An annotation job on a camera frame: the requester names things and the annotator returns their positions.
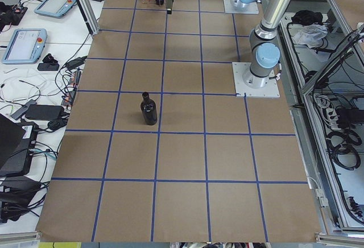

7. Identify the dark glass wine bottle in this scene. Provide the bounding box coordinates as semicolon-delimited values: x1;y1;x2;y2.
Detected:
140;92;158;125

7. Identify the blue teach pendant far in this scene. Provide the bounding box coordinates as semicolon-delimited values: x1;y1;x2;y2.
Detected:
34;0;76;18

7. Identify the blue teach pendant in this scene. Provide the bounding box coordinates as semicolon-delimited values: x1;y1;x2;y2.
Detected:
34;0;76;18
2;28;47;64

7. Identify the crumpled white cloth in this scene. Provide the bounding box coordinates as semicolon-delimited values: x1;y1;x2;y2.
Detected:
292;24;328;48

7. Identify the blue teach pendant near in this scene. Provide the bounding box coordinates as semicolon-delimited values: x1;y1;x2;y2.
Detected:
2;28;47;64

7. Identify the black power brick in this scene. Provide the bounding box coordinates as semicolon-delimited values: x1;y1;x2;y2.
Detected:
25;104;64;121

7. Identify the black laptop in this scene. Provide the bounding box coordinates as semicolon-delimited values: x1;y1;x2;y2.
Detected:
1;115;38;177

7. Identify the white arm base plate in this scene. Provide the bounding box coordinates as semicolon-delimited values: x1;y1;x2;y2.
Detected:
223;0;259;15
232;62;280;98

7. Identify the aluminium frame post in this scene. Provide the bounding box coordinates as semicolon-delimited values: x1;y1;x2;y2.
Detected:
76;0;100;36

